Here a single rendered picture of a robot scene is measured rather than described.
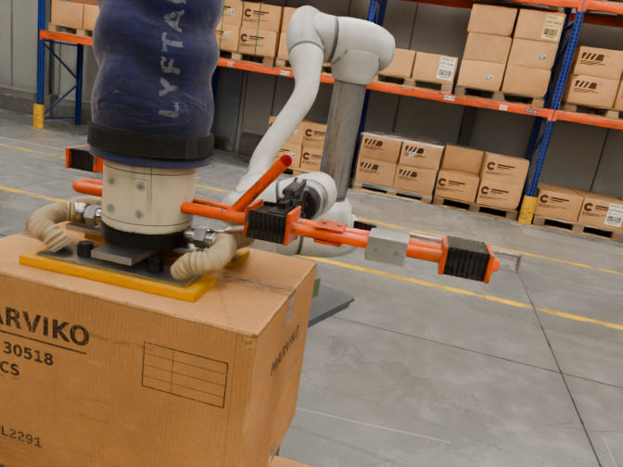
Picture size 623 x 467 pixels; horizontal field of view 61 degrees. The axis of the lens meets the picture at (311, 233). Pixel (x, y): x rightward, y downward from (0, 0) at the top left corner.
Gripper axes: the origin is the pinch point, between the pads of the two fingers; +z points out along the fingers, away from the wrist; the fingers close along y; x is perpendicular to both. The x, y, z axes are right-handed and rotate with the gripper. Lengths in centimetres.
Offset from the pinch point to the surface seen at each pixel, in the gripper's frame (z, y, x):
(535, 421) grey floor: -165, 119, -107
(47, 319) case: 19.2, 19.9, 33.2
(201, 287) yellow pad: 11.3, 11.3, 9.3
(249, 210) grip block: 5.0, -2.4, 4.3
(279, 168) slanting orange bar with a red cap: 1.2, -10.2, 1.0
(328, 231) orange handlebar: 2.8, -1.0, -9.8
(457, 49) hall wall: -840, -116, -50
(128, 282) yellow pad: 14.6, 11.9, 21.3
